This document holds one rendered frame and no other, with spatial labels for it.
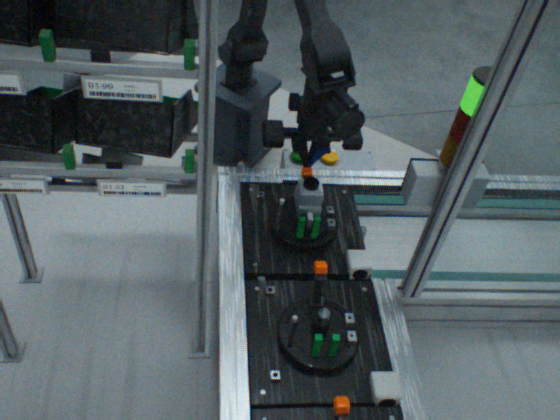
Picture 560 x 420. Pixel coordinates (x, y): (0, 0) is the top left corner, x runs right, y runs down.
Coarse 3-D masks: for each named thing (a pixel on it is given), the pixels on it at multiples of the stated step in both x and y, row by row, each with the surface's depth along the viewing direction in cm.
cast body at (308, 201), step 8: (304, 184) 115; (312, 184) 114; (320, 184) 116; (296, 192) 119; (304, 192) 114; (312, 192) 114; (320, 192) 115; (296, 200) 118; (304, 200) 115; (312, 200) 115; (320, 200) 115; (296, 208) 118; (304, 208) 116; (312, 208) 116; (320, 208) 116; (312, 216) 116; (312, 224) 116
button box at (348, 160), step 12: (288, 156) 140; (348, 156) 142; (360, 156) 142; (372, 156) 143; (300, 168) 137; (312, 168) 138; (324, 168) 138; (336, 168) 139; (348, 168) 139; (360, 168) 139; (372, 168) 140
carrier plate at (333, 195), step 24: (240, 192) 131; (264, 192) 129; (288, 192) 130; (336, 192) 132; (264, 216) 125; (264, 240) 120; (336, 240) 122; (360, 240) 123; (264, 264) 116; (288, 264) 117; (312, 264) 117; (336, 264) 118
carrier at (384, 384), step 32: (256, 288) 112; (288, 288) 113; (352, 288) 114; (256, 320) 107; (288, 320) 106; (320, 320) 101; (352, 320) 105; (256, 352) 103; (288, 352) 102; (320, 352) 102; (352, 352) 103; (384, 352) 106; (256, 384) 99; (288, 384) 100; (320, 384) 100; (352, 384) 101; (384, 384) 99
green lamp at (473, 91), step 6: (468, 84) 88; (474, 84) 86; (468, 90) 88; (474, 90) 86; (480, 90) 86; (468, 96) 88; (474, 96) 87; (462, 102) 89; (468, 102) 88; (474, 102) 87; (462, 108) 89; (468, 108) 88; (468, 114) 89
